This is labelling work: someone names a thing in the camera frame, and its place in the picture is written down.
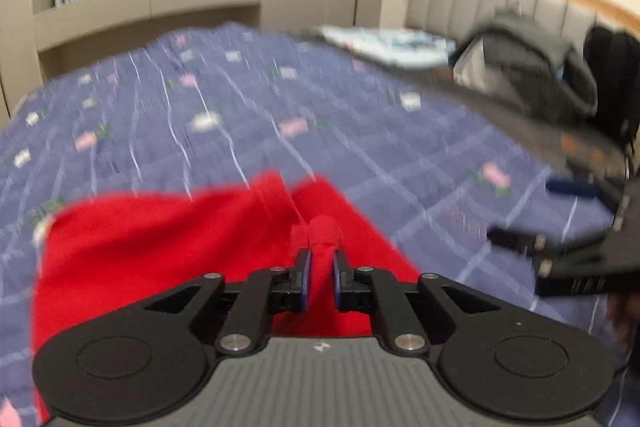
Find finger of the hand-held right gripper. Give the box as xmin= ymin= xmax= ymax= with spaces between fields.
xmin=486 ymin=227 xmax=553 ymax=262
xmin=546 ymin=178 xmax=623 ymax=218

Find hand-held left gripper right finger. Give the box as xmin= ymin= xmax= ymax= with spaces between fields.
xmin=332 ymin=249 xmax=502 ymax=357

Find grey backpack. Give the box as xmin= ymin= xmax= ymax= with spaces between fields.
xmin=452 ymin=7 xmax=599 ymax=126

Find black backpack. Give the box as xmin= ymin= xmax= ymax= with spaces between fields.
xmin=582 ymin=26 xmax=640 ymax=158

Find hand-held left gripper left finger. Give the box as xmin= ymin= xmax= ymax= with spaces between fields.
xmin=144 ymin=249 xmax=313 ymax=357

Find blue checked floral blanket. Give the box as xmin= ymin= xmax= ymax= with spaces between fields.
xmin=0 ymin=22 xmax=640 ymax=427

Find red pants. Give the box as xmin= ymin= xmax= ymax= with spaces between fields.
xmin=32 ymin=171 xmax=422 ymax=426

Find beige window cabinet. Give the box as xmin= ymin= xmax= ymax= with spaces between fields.
xmin=32 ymin=0 xmax=328 ymax=80

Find light blue folded cloth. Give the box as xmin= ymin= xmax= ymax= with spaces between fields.
xmin=317 ymin=24 xmax=451 ymax=68

